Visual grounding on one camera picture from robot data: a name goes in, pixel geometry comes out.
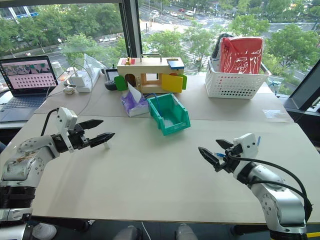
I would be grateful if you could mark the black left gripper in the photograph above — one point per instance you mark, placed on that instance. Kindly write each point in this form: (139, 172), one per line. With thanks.
(78, 140)

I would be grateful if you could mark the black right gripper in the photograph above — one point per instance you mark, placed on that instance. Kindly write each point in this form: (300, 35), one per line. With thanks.
(231, 160)

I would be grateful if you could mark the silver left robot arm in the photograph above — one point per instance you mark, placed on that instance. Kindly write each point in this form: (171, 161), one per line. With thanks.
(27, 160)

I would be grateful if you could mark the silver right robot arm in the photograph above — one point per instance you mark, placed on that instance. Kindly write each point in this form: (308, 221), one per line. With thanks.
(282, 202)

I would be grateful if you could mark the white power adapter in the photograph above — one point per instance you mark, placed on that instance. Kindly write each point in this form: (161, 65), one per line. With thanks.
(78, 78)

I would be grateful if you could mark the purple tissue pack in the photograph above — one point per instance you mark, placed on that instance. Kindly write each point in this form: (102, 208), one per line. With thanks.
(135, 106)

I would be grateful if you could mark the white power strip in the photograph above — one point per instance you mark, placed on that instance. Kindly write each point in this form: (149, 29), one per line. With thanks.
(87, 83)

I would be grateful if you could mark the green plastic storage bin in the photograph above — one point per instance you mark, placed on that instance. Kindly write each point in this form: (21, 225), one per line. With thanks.
(175, 125)

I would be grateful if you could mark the small white crumpled object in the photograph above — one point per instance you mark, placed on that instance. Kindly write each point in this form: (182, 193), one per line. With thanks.
(68, 90)

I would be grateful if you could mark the black handheld controller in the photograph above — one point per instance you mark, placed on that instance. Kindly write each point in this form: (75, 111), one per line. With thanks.
(111, 80)

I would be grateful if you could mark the white perforated plastic basket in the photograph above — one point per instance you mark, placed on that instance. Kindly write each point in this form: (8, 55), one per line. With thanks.
(232, 85)

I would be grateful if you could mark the clear plastic sleeve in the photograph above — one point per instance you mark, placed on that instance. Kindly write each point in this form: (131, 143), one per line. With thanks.
(92, 63)

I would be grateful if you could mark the clear plastic bag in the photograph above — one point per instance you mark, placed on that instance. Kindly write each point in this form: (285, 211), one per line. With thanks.
(275, 115)

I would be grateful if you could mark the white paper cup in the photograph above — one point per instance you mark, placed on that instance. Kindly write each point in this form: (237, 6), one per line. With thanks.
(57, 68)

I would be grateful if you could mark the wooden latch box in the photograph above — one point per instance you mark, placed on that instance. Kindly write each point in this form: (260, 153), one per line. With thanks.
(150, 66)

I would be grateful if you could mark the dark blue laptop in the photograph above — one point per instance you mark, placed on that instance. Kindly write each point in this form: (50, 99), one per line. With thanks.
(25, 75)

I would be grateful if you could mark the red plastic-wrapped package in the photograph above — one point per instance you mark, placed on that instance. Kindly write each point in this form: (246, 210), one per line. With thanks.
(241, 55)

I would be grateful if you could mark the black item behind package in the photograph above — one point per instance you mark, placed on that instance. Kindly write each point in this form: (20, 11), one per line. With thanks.
(215, 50)

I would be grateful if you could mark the black monitor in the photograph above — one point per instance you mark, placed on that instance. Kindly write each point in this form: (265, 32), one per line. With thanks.
(306, 87)

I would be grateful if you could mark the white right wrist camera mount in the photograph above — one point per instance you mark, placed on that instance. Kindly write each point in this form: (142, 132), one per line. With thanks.
(247, 147)

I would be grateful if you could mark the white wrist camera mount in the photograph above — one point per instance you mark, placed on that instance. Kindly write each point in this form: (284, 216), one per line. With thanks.
(247, 147)
(65, 118)

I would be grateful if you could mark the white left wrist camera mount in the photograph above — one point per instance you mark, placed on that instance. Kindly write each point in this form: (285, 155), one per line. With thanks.
(65, 118)

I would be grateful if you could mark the black window frame post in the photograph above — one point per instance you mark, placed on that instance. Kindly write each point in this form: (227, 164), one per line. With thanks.
(130, 27)

